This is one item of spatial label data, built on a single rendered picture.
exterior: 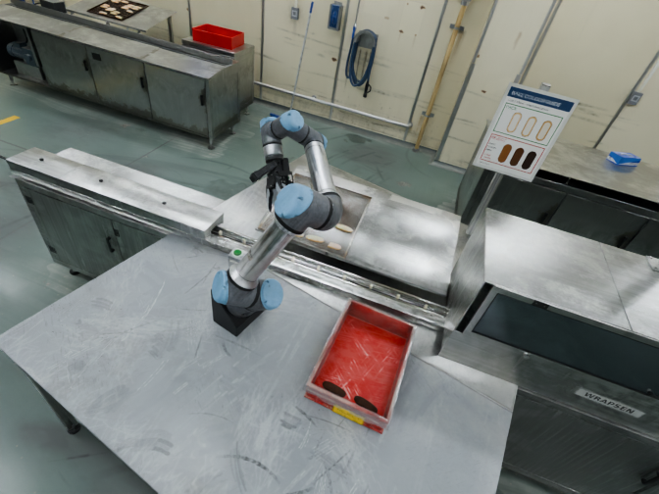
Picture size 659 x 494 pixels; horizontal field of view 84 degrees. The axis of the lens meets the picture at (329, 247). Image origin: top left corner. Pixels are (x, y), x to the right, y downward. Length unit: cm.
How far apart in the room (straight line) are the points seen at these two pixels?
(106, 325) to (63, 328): 15
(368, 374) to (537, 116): 150
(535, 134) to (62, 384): 233
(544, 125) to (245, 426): 192
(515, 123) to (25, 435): 296
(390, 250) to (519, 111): 94
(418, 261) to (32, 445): 216
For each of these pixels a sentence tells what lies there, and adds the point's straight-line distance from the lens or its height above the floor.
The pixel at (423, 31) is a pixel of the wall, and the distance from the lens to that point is 509.
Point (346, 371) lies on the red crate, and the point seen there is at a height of 82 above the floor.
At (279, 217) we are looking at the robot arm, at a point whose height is 147.
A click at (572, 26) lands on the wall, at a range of 513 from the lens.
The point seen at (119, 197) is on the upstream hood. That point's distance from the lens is 226.
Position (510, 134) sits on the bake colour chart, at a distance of 222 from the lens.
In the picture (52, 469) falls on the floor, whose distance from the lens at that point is 248.
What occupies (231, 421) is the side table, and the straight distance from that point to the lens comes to 147.
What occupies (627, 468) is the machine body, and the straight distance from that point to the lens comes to 237.
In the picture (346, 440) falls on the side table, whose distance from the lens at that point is 147.
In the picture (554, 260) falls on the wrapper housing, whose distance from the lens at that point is 173.
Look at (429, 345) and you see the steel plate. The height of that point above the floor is 82.
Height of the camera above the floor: 217
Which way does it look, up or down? 41 degrees down
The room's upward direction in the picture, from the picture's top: 12 degrees clockwise
